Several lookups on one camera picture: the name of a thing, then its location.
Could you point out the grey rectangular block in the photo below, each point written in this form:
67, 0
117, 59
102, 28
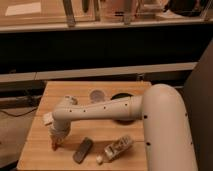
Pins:
82, 150

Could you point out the clear plastic bottle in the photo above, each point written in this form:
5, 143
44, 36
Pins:
115, 149

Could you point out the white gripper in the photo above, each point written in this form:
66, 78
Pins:
59, 131

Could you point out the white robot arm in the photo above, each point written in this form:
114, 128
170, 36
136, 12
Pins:
169, 143

